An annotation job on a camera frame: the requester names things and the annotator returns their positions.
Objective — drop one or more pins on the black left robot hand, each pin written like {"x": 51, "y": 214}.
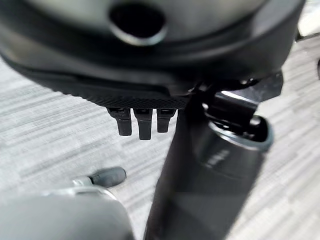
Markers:
{"x": 150, "y": 62}

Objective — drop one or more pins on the dark robot foot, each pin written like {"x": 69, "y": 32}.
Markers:
{"x": 110, "y": 175}

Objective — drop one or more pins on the silver robot leg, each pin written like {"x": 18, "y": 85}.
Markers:
{"x": 57, "y": 212}

